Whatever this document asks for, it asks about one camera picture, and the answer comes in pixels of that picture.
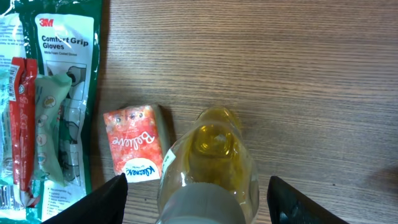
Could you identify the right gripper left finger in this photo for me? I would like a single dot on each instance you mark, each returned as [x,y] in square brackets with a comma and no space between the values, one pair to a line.
[103,206]

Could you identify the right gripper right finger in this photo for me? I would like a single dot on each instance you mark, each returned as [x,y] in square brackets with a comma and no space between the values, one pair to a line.
[287,205]

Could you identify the small red patterned box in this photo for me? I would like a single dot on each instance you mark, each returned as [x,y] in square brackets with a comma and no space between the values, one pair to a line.
[138,140]

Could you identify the yellow liquid bottle silver cap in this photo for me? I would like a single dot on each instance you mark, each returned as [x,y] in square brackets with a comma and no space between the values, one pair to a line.
[208,175]

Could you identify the light green wipes sachet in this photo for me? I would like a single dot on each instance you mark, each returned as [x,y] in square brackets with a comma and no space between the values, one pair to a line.
[50,91]

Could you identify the red snack stick packet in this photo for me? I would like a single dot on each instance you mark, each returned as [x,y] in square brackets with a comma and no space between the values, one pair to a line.
[23,72]

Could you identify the green 3M gloves package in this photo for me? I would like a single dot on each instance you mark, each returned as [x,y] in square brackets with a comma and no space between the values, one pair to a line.
[64,38]

